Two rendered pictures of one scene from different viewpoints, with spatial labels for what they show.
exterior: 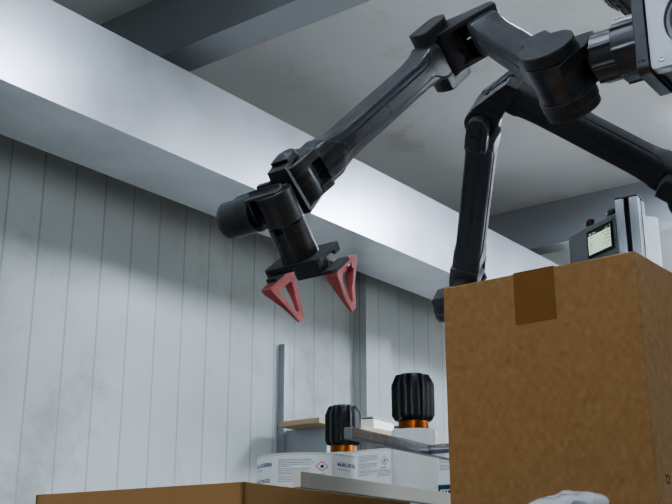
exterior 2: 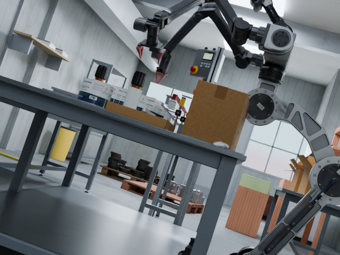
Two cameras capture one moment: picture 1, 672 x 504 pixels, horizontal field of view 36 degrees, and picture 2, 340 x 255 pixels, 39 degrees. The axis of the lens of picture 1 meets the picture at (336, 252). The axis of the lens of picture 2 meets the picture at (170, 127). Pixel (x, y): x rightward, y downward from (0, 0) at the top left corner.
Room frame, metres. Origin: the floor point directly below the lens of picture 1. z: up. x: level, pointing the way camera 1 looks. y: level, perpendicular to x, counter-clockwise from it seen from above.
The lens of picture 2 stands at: (-0.78, 0.86, 0.75)
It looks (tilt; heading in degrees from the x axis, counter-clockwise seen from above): 3 degrees up; 335
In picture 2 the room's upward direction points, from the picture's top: 19 degrees clockwise
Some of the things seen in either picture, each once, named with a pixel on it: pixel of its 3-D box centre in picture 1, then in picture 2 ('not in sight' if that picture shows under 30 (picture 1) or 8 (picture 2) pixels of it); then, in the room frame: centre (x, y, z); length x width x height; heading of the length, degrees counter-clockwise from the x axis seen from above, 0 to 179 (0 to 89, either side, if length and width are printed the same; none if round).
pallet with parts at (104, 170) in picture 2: not in sight; (140, 172); (7.43, -2.72, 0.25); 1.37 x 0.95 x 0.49; 53
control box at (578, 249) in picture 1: (614, 270); (207, 65); (2.00, -0.56, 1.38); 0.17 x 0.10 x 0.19; 22
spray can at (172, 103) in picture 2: not in sight; (170, 111); (1.73, -0.28, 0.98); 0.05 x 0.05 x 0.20
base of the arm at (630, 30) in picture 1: (627, 50); (258, 35); (1.22, -0.38, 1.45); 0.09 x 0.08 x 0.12; 143
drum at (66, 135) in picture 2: not in sight; (61, 142); (7.94, -1.24, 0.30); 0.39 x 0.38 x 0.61; 143
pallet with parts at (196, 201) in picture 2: not in sight; (165, 190); (5.98, -2.59, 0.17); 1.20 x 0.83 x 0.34; 46
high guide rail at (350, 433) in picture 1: (526, 471); (174, 117); (1.70, -0.30, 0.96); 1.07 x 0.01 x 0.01; 147
